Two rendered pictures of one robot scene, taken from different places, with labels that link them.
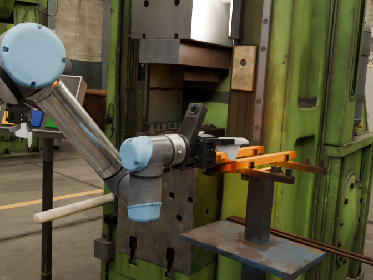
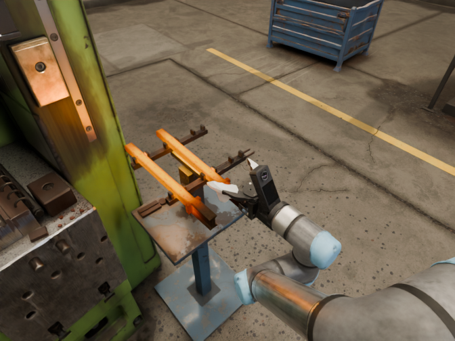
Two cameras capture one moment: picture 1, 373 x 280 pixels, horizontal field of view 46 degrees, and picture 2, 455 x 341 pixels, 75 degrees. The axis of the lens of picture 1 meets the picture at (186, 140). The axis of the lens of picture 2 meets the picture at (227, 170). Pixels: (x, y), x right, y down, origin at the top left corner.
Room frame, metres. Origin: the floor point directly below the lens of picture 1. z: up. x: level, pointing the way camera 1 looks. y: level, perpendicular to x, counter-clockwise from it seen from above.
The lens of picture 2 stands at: (1.13, 0.50, 1.63)
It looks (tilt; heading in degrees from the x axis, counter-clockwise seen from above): 43 degrees down; 278
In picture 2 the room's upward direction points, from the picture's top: straight up
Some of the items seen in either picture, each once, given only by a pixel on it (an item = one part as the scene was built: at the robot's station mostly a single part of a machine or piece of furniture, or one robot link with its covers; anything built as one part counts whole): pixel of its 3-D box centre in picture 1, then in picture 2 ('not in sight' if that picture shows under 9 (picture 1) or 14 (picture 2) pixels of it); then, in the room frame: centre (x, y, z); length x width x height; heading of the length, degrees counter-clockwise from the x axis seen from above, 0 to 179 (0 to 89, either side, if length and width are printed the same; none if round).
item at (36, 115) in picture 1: (34, 119); not in sight; (1.91, 0.66, 1.01); 0.07 x 0.05 x 0.07; 82
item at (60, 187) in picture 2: not in sight; (52, 193); (1.76, -0.05, 0.95); 0.12 x 0.08 x 0.06; 147
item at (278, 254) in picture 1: (256, 242); (194, 208); (1.37, -0.24, 0.71); 0.40 x 0.30 x 0.02; 50
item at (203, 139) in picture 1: (192, 150); (262, 203); (1.11, -0.02, 1.04); 0.12 x 0.08 x 0.09; 138
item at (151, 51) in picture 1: (187, 55); not in sight; (1.98, 0.02, 1.32); 0.42 x 0.20 x 0.10; 147
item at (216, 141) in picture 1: (217, 141); not in sight; (1.12, -0.08, 1.06); 0.09 x 0.05 x 0.02; 102
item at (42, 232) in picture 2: not in sight; (38, 234); (1.73, 0.08, 0.92); 0.04 x 0.03 x 0.01; 44
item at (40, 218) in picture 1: (76, 208); not in sight; (1.91, 0.47, 0.62); 0.44 x 0.05 x 0.05; 147
